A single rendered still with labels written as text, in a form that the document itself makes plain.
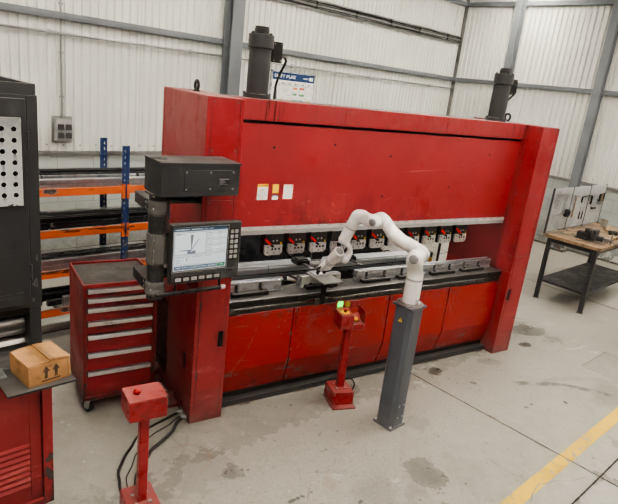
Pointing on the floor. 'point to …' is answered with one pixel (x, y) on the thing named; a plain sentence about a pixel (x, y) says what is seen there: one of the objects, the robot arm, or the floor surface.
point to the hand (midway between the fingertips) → (320, 272)
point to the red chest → (109, 329)
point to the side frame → (512, 232)
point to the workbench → (578, 277)
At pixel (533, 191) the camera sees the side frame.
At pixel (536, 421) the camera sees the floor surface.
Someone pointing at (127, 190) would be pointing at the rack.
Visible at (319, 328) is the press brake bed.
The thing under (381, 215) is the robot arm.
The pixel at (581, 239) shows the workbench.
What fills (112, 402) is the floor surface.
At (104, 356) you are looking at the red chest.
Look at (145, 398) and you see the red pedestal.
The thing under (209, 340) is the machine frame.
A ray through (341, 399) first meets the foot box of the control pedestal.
